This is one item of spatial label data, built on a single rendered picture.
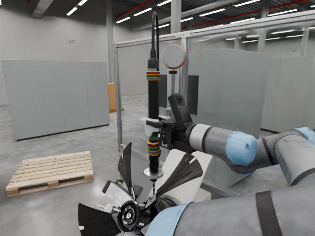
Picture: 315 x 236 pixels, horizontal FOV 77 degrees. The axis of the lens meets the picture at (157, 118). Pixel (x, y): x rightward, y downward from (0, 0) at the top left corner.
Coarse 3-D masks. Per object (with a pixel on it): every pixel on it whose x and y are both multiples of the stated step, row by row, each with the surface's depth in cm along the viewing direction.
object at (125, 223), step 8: (128, 200) 83; (120, 208) 83; (128, 208) 81; (136, 208) 80; (144, 208) 81; (152, 208) 87; (120, 216) 81; (136, 216) 78; (144, 216) 78; (152, 216) 84; (120, 224) 79; (128, 224) 77; (136, 224) 75; (144, 224) 78; (128, 232) 76; (136, 232) 78
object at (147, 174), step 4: (160, 152) 72; (148, 168) 73; (160, 168) 73; (144, 172) 70; (148, 172) 70; (160, 172) 70; (148, 176) 68; (152, 176) 68; (156, 176) 68; (160, 176) 69
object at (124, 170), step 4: (128, 144) 102; (128, 148) 100; (124, 152) 104; (128, 152) 99; (120, 156) 109; (124, 156) 103; (128, 156) 98; (120, 160) 108; (124, 160) 102; (128, 160) 97; (124, 164) 101; (128, 164) 96; (120, 168) 108; (124, 168) 101; (128, 168) 95; (120, 172) 109; (124, 172) 101; (128, 172) 94; (124, 176) 102; (128, 176) 93; (124, 180) 104; (128, 180) 93; (128, 184) 94; (128, 188) 96
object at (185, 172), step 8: (184, 160) 90; (176, 168) 91; (184, 168) 83; (192, 168) 79; (200, 168) 76; (176, 176) 81; (184, 176) 78; (192, 176) 75; (200, 176) 72; (168, 184) 81; (176, 184) 76; (160, 192) 80
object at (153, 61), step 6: (150, 54) 61; (150, 60) 61; (156, 60) 61; (150, 66) 61; (156, 66) 61; (150, 156) 68; (156, 156) 68; (150, 162) 69; (156, 162) 69; (150, 168) 70; (156, 168) 70; (150, 180) 71; (156, 180) 71
